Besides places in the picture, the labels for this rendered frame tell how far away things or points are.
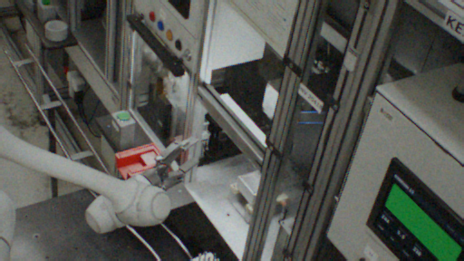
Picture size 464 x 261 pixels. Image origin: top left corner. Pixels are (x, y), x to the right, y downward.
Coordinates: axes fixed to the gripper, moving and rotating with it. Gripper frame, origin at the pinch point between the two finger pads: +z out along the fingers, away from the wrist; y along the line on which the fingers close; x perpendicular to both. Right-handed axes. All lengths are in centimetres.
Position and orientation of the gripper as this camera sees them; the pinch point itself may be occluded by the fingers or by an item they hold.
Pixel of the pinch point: (190, 153)
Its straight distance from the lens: 215.8
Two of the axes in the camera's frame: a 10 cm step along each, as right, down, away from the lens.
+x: -7.7, -3.8, 5.1
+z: 6.4, -4.7, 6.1
